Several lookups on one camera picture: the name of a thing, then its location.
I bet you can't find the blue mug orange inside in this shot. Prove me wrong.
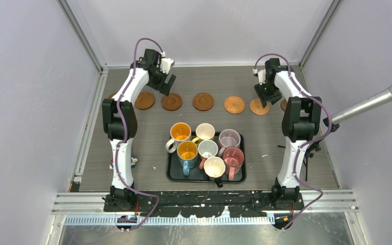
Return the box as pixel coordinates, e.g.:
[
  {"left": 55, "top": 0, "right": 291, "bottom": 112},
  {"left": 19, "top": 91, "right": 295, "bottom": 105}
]
[{"left": 177, "top": 140, "right": 198, "bottom": 176}]

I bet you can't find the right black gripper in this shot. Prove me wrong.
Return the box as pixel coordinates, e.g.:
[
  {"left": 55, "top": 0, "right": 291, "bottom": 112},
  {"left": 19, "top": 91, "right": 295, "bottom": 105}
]
[{"left": 255, "top": 80, "right": 283, "bottom": 108}]

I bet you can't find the white mug pink handle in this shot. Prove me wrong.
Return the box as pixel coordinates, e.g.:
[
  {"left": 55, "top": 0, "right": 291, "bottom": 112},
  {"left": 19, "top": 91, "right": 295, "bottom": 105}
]
[{"left": 198, "top": 140, "right": 218, "bottom": 169}]

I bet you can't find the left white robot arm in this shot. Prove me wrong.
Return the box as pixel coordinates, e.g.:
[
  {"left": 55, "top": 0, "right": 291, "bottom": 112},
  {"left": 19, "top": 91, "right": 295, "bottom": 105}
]
[{"left": 102, "top": 49, "right": 176, "bottom": 211}]

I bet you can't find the black serving tray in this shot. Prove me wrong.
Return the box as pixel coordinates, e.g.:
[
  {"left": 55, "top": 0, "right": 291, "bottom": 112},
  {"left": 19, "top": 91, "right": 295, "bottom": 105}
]
[{"left": 166, "top": 133, "right": 247, "bottom": 188}]

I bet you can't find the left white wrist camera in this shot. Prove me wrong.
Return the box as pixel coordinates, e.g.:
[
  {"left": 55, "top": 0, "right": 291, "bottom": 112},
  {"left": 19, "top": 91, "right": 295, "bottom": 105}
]
[{"left": 160, "top": 57, "right": 175, "bottom": 74}]

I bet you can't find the woven rattan coaster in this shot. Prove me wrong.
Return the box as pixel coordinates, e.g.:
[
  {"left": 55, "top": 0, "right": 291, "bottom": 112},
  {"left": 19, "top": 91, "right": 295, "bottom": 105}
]
[
  {"left": 249, "top": 99, "right": 270, "bottom": 115},
  {"left": 224, "top": 96, "right": 246, "bottom": 114}
]

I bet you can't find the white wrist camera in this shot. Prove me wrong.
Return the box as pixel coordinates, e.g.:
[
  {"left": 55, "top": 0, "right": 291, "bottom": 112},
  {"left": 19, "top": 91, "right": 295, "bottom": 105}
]
[
  {"left": 252, "top": 68, "right": 266, "bottom": 85},
  {"left": 160, "top": 57, "right": 175, "bottom": 74}
]

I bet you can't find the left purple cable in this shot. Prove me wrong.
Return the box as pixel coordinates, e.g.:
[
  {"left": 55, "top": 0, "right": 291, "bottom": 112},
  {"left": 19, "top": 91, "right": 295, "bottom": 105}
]
[{"left": 114, "top": 38, "right": 166, "bottom": 232}]

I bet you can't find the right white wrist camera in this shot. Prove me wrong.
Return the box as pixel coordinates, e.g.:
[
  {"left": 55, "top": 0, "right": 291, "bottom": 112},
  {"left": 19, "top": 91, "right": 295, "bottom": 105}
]
[{"left": 252, "top": 68, "right": 266, "bottom": 85}]

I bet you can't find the white mug orange inside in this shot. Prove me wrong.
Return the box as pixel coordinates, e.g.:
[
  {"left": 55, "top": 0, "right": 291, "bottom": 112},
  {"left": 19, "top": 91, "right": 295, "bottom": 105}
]
[{"left": 165, "top": 122, "right": 191, "bottom": 154}]

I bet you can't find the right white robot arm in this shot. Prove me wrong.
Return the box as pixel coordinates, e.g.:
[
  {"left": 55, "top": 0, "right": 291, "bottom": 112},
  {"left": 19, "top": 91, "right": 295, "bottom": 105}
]
[{"left": 253, "top": 55, "right": 322, "bottom": 210}]

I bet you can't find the cream mug yellow handle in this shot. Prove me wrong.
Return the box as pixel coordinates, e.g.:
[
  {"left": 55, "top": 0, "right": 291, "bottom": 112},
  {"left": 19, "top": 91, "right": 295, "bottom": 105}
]
[{"left": 192, "top": 123, "right": 215, "bottom": 145}]

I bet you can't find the white mug black handle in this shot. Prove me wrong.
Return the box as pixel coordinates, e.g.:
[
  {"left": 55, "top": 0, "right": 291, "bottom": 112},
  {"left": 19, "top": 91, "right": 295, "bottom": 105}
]
[{"left": 203, "top": 156, "right": 226, "bottom": 188}]

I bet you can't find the dark brown wooden coaster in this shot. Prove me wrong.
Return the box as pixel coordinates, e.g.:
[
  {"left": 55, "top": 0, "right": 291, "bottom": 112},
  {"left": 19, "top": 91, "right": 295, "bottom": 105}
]
[{"left": 280, "top": 99, "right": 287, "bottom": 112}]

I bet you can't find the silver microphone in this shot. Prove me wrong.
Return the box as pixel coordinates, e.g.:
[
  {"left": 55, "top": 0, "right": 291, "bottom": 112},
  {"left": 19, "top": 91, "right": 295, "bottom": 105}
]
[{"left": 331, "top": 85, "right": 392, "bottom": 125}]

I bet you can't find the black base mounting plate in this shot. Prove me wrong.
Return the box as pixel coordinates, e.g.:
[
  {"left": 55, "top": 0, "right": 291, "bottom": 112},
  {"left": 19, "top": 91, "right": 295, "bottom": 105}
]
[{"left": 102, "top": 190, "right": 304, "bottom": 218}]

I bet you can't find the lilac mug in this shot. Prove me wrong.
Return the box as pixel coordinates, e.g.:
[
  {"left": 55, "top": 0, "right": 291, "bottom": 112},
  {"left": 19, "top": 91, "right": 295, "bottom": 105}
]
[{"left": 217, "top": 129, "right": 241, "bottom": 157}]

